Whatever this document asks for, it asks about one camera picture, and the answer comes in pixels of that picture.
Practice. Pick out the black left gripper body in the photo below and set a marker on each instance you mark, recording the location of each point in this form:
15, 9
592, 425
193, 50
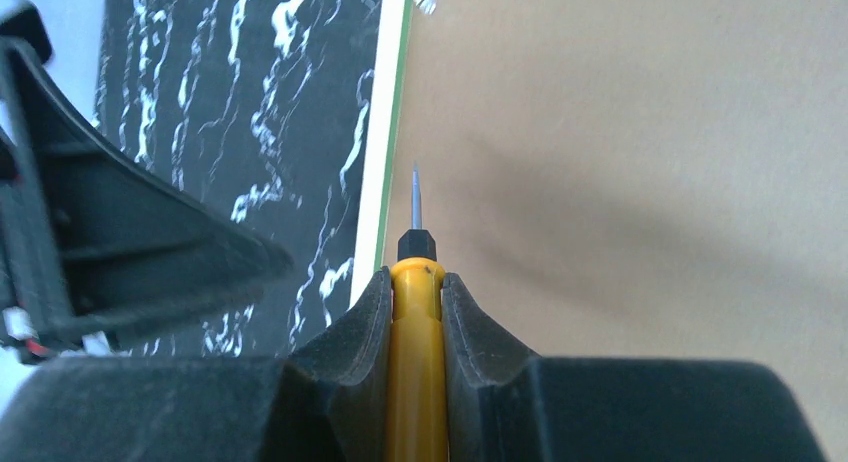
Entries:
36, 288

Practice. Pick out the green wooden photo frame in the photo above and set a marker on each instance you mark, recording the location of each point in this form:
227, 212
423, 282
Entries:
642, 177

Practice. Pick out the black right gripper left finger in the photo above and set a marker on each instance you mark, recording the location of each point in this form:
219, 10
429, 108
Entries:
326, 401

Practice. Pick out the yellow handled screwdriver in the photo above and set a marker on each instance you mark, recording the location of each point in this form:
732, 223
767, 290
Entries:
417, 409

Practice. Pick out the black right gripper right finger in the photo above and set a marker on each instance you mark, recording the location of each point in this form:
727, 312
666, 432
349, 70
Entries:
508, 403

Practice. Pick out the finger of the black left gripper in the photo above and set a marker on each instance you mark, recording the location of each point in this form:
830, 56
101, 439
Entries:
145, 257

